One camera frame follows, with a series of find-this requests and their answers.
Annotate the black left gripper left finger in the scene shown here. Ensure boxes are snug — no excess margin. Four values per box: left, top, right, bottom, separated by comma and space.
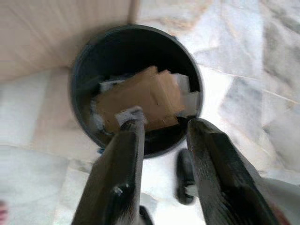
70, 118, 146, 225

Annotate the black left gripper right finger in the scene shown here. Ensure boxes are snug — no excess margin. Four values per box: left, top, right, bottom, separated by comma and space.
187, 118, 282, 225

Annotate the white packaging card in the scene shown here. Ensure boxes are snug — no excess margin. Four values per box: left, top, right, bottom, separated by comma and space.
114, 106, 147, 126

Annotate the round black rubbish bin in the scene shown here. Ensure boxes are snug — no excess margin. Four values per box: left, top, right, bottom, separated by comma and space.
68, 23, 205, 160

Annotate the white paper scrap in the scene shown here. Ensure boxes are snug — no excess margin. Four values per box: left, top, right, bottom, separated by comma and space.
177, 74, 201, 118

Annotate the brown cardboard piece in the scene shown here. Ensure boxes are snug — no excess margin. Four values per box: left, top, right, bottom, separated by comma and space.
97, 66, 185, 132

